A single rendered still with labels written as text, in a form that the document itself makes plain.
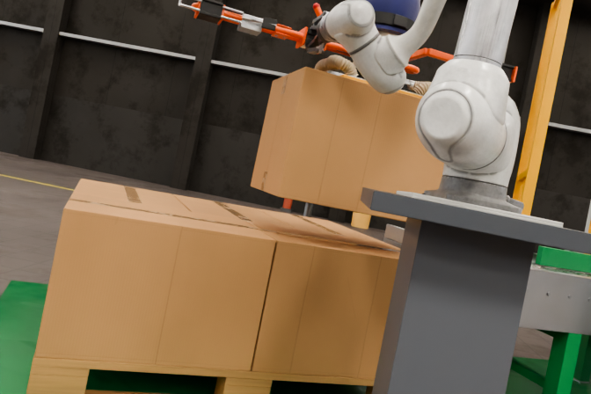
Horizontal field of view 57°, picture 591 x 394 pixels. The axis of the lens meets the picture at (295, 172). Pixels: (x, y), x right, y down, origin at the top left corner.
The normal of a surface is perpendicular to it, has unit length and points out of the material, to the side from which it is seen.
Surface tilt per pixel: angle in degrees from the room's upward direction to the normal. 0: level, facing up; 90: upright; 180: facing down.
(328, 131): 90
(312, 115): 90
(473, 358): 90
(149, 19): 90
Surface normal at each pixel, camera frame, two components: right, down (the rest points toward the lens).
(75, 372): 0.32, 0.07
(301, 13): -0.07, -0.01
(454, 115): -0.56, -0.01
